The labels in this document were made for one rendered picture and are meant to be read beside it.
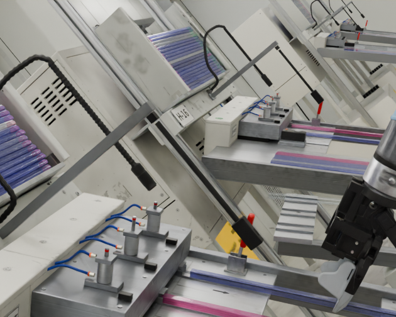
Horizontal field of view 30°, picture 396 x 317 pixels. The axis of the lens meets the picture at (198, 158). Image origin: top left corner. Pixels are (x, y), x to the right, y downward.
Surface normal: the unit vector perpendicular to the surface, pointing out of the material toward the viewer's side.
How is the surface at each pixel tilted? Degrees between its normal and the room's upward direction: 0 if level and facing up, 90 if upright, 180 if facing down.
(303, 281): 90
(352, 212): 90
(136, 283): 48
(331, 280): 89
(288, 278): 90
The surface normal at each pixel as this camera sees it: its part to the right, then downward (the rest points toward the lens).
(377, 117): -0.25, 0.23
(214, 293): 0.11, -0.96
